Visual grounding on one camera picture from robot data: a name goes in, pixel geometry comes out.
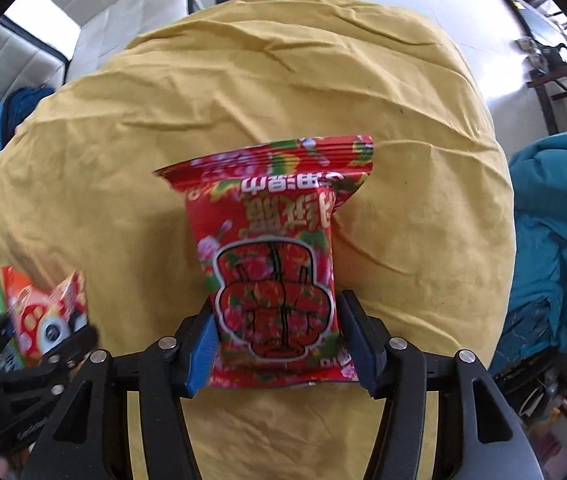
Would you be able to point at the dark blue cloth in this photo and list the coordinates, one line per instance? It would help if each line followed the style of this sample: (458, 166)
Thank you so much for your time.
(26, 110)

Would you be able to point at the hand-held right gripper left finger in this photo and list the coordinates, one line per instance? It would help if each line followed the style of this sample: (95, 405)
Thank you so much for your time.
(202, 355)

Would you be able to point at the orange snack packet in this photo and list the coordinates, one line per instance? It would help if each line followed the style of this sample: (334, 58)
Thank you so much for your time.
(38, 310)

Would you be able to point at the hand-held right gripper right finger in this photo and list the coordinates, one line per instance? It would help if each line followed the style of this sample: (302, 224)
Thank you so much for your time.
(363, 355)

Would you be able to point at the white padded chair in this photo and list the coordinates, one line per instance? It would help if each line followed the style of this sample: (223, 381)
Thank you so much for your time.
(128, 5)
(8, 65)

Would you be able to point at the yellow tablecloth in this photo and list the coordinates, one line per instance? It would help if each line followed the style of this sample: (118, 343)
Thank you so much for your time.
(288, 85)

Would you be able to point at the red floral snack packet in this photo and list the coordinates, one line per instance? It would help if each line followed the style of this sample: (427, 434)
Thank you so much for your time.
(273, 270)

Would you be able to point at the teal blanket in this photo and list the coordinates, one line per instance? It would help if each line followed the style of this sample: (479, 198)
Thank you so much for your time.
(558, 240)

